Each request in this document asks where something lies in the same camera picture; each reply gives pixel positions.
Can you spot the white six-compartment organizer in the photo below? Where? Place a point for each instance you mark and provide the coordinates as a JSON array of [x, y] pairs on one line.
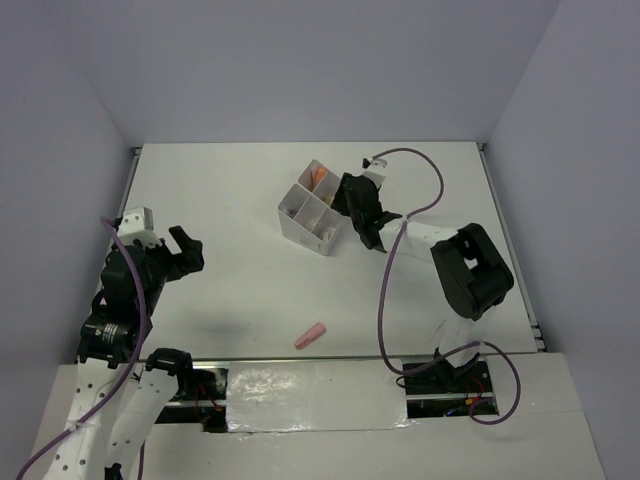
[[303, 215]]

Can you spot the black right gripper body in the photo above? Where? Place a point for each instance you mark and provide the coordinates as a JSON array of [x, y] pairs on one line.
[[340, 203]]

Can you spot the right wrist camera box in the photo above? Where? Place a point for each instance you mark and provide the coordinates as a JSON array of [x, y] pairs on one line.
[[375, 169]]

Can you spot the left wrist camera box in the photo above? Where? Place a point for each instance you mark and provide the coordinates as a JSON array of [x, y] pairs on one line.
[[136, 224]]

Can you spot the orange highlighter with clear cap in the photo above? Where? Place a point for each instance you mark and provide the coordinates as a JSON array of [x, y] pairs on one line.
[[320, 173]]

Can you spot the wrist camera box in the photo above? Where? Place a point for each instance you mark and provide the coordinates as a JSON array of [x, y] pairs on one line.
[[136, 224], [375, 169]]

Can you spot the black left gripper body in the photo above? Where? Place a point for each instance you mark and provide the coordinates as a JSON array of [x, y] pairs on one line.
[[160, 261]]

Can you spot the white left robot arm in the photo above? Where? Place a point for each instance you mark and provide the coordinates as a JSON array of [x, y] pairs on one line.
[[103, 435]]

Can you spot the metal table rail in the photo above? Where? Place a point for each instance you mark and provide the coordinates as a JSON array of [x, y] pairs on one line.
[[224, 362]]

